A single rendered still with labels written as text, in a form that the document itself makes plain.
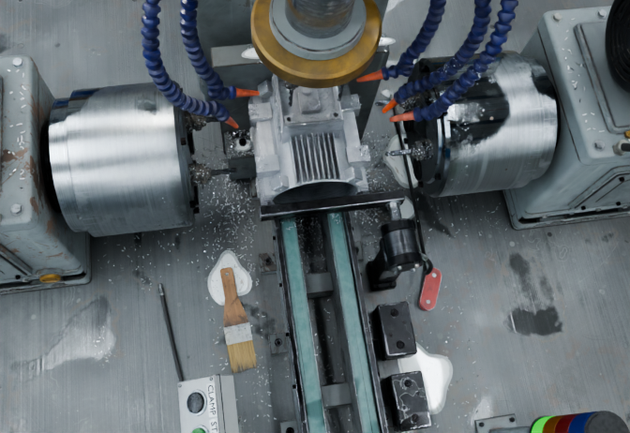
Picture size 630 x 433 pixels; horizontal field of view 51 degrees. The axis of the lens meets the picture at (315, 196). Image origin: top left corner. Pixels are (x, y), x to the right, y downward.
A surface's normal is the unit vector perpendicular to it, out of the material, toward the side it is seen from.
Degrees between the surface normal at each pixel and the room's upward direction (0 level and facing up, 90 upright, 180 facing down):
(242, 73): 90
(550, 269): 0
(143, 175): 39
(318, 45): 0
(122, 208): 62
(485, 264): 0
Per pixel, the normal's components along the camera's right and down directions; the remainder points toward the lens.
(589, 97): 0.07, -0.36
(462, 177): 0.16, 0.74
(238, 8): 0.15, 0.93
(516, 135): 0.14, 0.25
